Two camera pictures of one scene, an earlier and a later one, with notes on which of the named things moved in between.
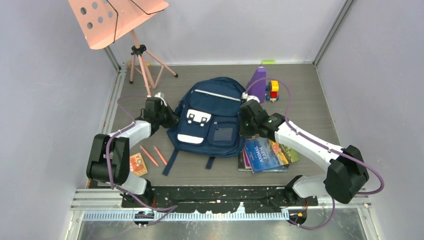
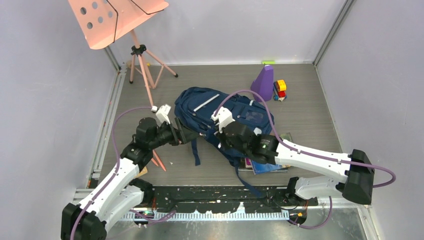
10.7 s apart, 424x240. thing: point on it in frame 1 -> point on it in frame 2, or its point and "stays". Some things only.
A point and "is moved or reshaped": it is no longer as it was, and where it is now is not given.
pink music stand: (102, 22) stays
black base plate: (218, 199) stays
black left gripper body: (160, 116) -> (165, 135)
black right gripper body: (247, 128) -> (227, 144)
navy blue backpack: (208, 122) is moved or reshaped
